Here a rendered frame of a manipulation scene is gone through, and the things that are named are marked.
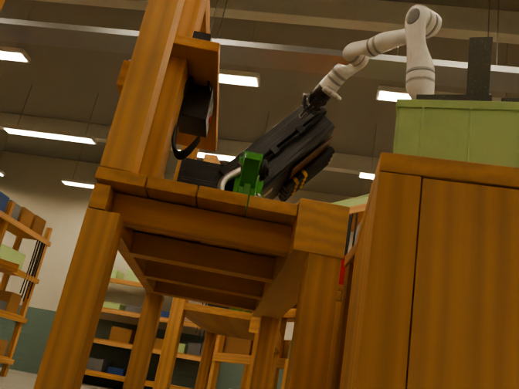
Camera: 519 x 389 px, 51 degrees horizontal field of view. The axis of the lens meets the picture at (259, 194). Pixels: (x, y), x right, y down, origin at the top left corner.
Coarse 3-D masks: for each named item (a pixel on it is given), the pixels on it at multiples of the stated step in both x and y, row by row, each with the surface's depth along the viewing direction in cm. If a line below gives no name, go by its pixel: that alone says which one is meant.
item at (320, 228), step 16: (304, 208) 149; (320, 208) 149; (336, 208) 150; (304, 224) 148; (320, 224) 148; (336, 224) 148; (304, 240) 146; (320, 240) 146; (336, 240) 147; (288, 256) 154; (304, 256) 150; (336, 256) 145; (288, 272) 173; (272, 288) 202; (288, 288) 197; (256, 304) 263; (272, 304) 237; (288, 304) 230
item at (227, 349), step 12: (336, 204) 529; (348, 204) 514; (360, 204) 501; (360, 216) 514; (348, 228) 487; (348, 240) 481; (288, 312) 516; (216, 348) 602; (228, 348) 600; (240, 348) 578; (252, 348) 563; (288, 348) 517; (216, 360) 587; (228, 360) 569; (240, 360) 551; (216, 372) 595; (276, 372) 513; (276, 384) 510
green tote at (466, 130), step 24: (408, 120) 105; (432, 120) 104; (456, 120) 103; (480, 120) 102; (504, 120) 100; (408, 144) 103; (432, 144) 102; (456, 144) 101; (480, 144) 100; (504, 144) 99
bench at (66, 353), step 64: (128, 192) 155; (192, 192) 148; (128, 256) 200; (192, 256) 193; (256, 256) 195; (320, 256) 146; (64, 320) 135; (320, 320) 140; (64, 384) 130; (128, 384) 261; (256, 384) 266; (320, 384) 135
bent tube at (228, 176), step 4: (240, 164) 217; (236, 168) 217; (240, 168) 217; (228, 172) 216; (232, 172) 215; (236, 172) 216; (240, 172) 217; (224, 176) 214; (228, 176) 214; (232, 176) 215; (236, 176) 217; (220, 180) 213; (224, 180) 213; (228, 180) 214; (220, 184) 211; (224, 184) 212; (220, 188) 210; (224, 188) 212
